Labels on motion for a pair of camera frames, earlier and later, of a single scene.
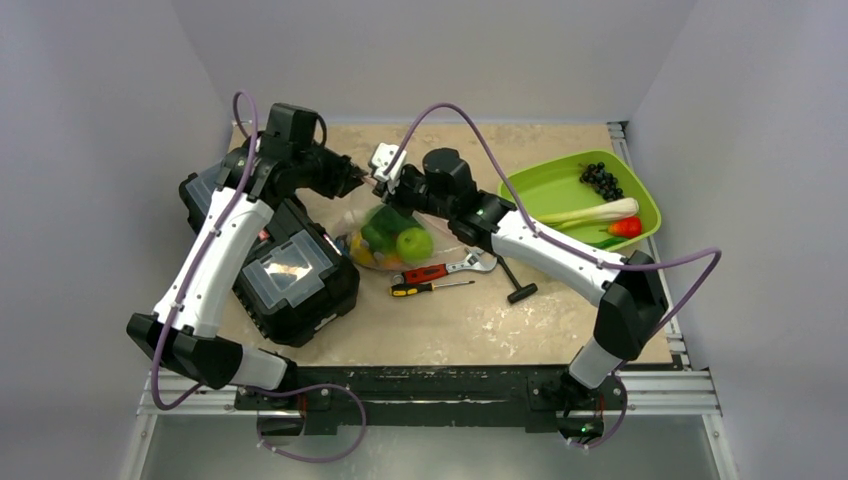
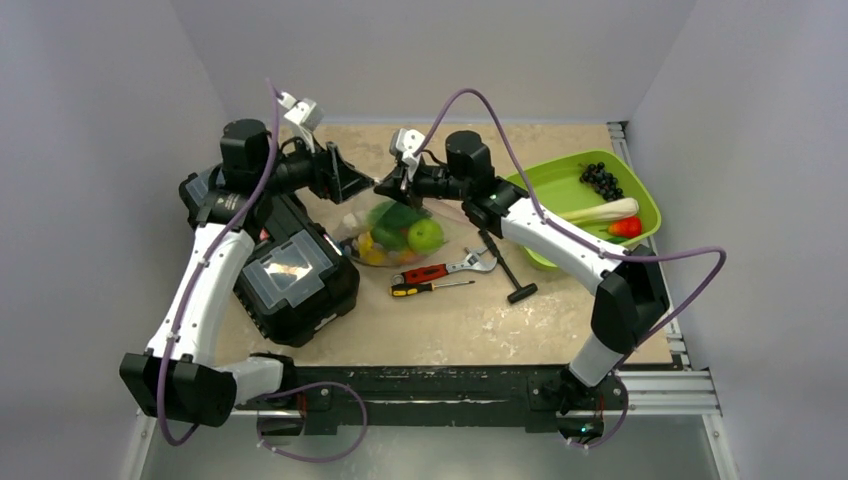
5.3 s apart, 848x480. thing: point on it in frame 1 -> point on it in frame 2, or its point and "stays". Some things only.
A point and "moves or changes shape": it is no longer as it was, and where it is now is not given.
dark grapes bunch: (604, 182) stays
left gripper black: (344, 178) stays
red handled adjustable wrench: (474, 259) stays
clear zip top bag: (377, 235) stays
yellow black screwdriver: (409, 289) stays
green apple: (414, 245) moves or changes shape
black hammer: (522, 292) stays
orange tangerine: (393, 262) -> (407, 257)
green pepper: (384, 227) moves or changes shape
